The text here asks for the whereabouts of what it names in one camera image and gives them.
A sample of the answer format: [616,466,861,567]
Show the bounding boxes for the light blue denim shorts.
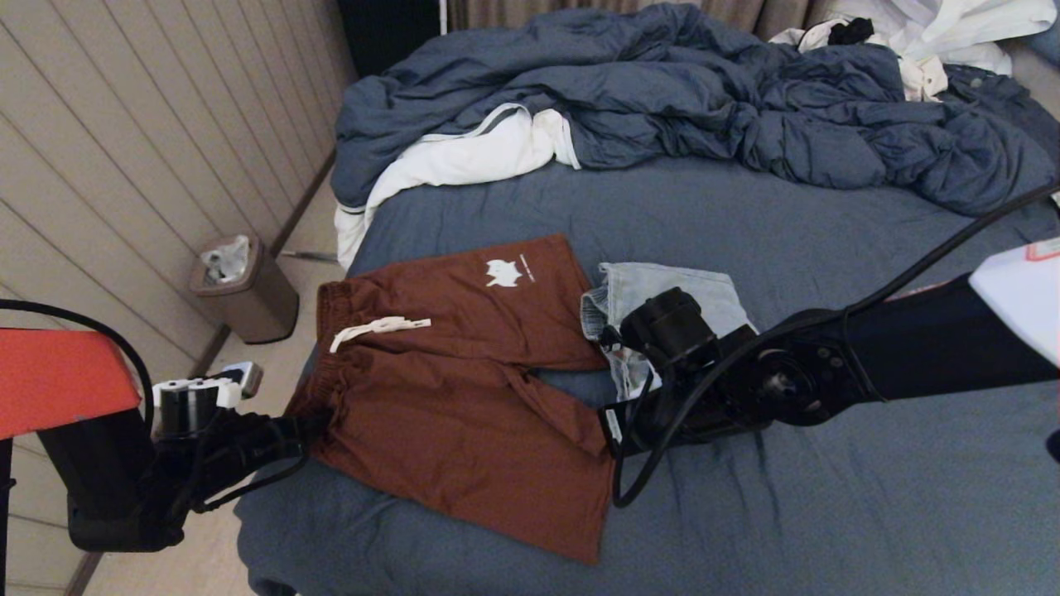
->
[580,262,759,402]

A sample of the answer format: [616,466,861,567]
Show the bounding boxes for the rust brown drawstring shorts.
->
[284,234,618,566]

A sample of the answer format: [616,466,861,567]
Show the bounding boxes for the brown trash bin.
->
[190,236,301,344]

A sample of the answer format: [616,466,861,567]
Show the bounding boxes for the bed with blue sheet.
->
[234,153,1060,596]

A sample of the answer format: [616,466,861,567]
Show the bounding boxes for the dark blue crumpled duvet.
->
[331,2,1060,216]

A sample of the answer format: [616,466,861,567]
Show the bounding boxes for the dark cabinet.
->
[337,0,441,79]

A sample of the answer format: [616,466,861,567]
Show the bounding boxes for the small black garment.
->
[828,15,876,44]

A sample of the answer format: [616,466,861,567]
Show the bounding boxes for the dark blue denim garment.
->
[944,62,1060,129]

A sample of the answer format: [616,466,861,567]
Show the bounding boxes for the beige curtain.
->
[447,0,837,41]

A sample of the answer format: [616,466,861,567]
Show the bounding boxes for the white crumpled clothing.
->
[828,0,1060,74]

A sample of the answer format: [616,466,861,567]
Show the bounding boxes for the blue pillow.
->
[1023,17,1060,63]

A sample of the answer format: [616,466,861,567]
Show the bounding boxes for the black and white left wrist camera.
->
[152,362,264,440]

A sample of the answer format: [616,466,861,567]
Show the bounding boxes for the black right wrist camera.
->
[619,287,717,373]

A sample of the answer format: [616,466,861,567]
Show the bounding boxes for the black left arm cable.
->
[0,298,157,433]

